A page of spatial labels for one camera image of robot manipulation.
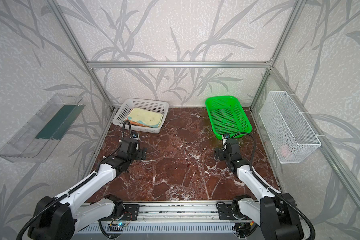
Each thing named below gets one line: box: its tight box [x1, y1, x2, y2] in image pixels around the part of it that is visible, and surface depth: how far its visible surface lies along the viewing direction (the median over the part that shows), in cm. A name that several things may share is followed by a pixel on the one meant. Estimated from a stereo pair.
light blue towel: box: [127, 107, 164, 128], surface depth 111 cm
